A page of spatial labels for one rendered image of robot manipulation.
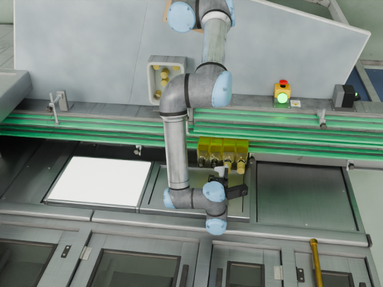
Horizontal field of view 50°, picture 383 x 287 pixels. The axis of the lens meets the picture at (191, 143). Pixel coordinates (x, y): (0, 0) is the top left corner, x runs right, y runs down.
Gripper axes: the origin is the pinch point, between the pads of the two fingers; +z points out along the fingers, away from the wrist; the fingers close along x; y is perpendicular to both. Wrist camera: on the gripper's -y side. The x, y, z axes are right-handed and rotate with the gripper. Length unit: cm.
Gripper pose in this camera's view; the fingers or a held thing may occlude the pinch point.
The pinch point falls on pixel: (227, 169)
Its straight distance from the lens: 178.2
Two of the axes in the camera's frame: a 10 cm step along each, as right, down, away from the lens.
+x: 0.0, 8.2, 5.7
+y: -9.9, -0.8, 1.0
